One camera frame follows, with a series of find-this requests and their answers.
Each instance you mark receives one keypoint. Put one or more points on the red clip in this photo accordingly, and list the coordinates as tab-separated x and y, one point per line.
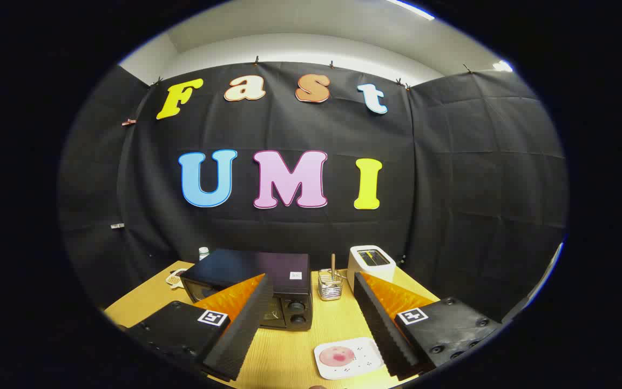
128	122

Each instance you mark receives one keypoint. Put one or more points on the pink round food slice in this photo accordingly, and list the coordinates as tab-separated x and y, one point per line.
337	356

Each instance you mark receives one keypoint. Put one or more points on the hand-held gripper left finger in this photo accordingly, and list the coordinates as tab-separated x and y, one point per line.
246	324

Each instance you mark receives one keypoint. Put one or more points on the small white snack packet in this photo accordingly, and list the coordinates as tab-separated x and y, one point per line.
173	279

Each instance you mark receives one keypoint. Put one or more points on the black backdrop cloth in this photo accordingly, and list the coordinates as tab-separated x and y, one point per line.
451	189

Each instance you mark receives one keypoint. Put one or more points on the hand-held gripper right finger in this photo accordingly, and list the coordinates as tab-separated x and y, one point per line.
384	329

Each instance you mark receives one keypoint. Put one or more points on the wooden stick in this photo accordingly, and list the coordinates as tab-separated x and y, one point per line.
333	262

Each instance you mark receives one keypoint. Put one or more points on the white pop-up toaster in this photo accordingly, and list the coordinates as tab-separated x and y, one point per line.
380	270

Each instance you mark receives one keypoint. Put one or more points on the black toaster oven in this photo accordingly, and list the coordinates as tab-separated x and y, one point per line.
246	265

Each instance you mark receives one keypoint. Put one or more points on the white square plate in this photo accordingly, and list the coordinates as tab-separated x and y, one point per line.
365	359

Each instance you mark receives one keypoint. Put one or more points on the small green-capped bottle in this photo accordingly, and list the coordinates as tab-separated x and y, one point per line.
204	253

